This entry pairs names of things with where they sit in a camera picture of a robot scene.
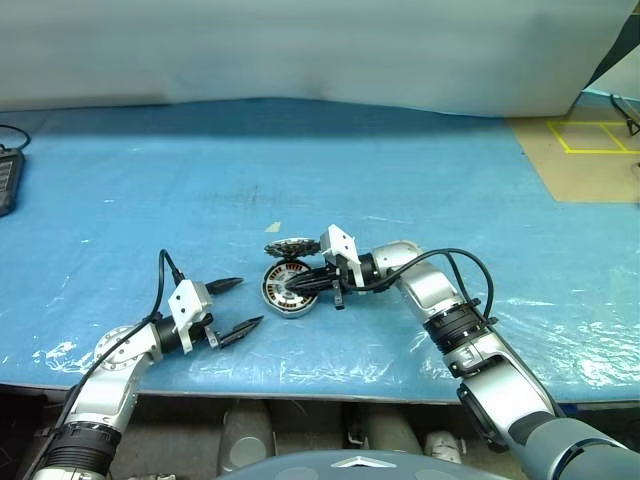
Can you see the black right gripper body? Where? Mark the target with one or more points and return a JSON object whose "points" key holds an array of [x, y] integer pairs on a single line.
{"points": [[346, 272]]}

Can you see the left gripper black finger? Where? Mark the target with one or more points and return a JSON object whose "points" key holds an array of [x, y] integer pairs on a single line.
{"points": [[225, 285], [242, 330]]}

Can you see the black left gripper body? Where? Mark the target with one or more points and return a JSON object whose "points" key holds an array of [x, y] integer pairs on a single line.
{"points": [[208, 331]]}

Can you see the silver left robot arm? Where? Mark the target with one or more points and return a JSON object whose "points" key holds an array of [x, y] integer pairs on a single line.
{"points": [[115, 370]]}

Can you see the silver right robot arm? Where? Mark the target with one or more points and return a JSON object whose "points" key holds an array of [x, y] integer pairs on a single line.
{"points": [[430, 285]]}

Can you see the round silver motor housing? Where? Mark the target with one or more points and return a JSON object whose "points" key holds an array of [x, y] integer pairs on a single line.
{"points": [[290, 314]]}

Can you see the small pale tape scrap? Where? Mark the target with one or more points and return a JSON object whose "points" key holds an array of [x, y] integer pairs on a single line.
{"points": [[273, 227]]}

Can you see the blue table mat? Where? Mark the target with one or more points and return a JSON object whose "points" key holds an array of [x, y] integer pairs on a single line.
{"points": [[350, 165]]}

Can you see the grey robot leg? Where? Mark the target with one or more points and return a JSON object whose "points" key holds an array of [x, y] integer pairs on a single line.
{"points": [[387, 430], [247, 440]]}

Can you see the grey robot torso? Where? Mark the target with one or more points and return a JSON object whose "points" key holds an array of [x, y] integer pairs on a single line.
{"points": [[360, 470]]}

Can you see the white backdrop sheet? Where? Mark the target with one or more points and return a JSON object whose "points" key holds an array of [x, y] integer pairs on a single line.
{"points": [[300, 50]]}

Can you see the flat black device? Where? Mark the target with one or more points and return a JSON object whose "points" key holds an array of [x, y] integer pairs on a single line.
{"points": [[9, 180]]}

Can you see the brown cardboard sheet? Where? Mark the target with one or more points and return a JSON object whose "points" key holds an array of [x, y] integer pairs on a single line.
{"points": [[575, 175]]}

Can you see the yellow tape square outline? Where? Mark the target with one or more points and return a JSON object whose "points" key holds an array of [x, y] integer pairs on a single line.
{"points": [[595, 149]]}

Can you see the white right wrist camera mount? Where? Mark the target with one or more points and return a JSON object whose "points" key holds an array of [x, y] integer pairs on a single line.
{"points": [[340, 240]]}

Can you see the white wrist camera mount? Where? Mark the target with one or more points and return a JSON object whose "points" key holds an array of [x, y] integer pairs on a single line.
{"points": [[187, 300], [340, 240]]}

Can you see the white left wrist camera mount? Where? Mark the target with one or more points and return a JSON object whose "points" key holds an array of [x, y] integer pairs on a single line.
{"points": [[187, 300]]}

